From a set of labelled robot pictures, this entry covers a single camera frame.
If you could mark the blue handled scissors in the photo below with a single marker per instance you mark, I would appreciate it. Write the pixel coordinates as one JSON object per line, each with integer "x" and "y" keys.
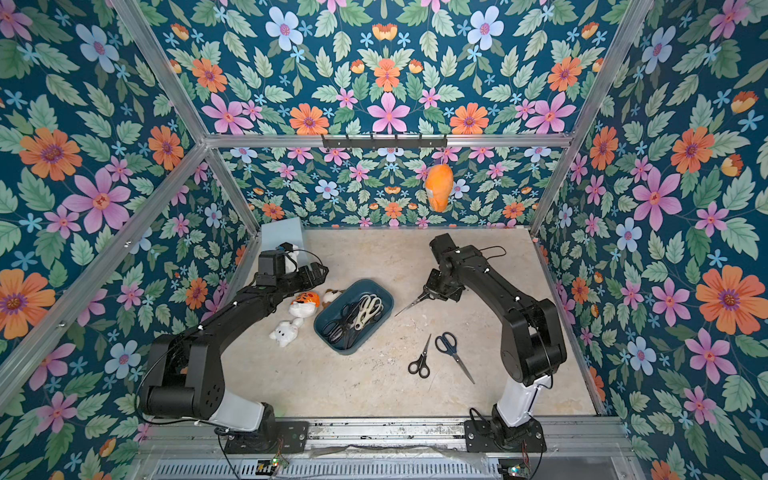
{"x": 447, "y": 343}

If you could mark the small dark scissors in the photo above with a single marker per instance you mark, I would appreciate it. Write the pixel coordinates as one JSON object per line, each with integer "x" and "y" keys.
{"x": 414, "y": 302}

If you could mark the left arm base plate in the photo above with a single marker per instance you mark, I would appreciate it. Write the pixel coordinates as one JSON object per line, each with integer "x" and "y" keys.
{"x": 272, "y": 437}

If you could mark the small black scissors bottom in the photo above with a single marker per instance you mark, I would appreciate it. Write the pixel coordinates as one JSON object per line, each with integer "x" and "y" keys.
{"x": 420, "y": 366}

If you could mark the large black scissors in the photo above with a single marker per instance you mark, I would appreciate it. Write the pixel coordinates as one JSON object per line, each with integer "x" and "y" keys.
{"x": 339, "y": 332}

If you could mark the brown white plush toy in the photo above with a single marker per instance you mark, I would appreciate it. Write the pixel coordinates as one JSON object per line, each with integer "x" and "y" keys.
{"x": 330, "y": 296}

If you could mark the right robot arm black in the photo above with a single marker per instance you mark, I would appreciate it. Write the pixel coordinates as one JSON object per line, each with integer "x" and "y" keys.
{"x": 532, "y": 345}

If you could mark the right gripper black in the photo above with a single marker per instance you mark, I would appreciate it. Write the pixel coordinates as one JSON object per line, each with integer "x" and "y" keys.
{"x": 433, "y": 288}

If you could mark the black hook rail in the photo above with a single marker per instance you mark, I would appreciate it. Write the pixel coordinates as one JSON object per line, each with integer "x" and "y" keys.
{"x": 373, "y": 141}

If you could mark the teal storage box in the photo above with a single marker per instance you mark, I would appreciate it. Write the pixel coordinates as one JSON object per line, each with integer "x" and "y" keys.
{"x": 352, "y": 295}

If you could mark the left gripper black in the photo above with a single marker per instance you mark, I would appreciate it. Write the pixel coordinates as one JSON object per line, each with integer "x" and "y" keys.
{"x": 317, "y": 277}

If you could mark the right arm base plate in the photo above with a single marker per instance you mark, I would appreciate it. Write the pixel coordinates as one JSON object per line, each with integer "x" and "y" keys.
{"x": 495, "y": 437}

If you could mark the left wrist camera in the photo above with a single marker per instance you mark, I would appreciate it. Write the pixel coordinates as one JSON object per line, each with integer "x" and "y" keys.
{"x": 274, "y": 264}

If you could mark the light blue box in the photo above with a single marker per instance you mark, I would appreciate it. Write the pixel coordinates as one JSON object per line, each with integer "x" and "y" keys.
{"x": 274, "y": 234}

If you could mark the tiger plush toy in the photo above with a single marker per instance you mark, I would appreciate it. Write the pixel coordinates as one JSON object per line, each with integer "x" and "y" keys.
{"x": 305, "y": 305}

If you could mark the beige kitchen scissors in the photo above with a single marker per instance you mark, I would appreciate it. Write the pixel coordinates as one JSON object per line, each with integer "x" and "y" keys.
{"x": 368, "y": 308}

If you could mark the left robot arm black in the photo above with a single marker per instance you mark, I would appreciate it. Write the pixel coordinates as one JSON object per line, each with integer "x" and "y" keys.
{"x": 184, "y": 381}

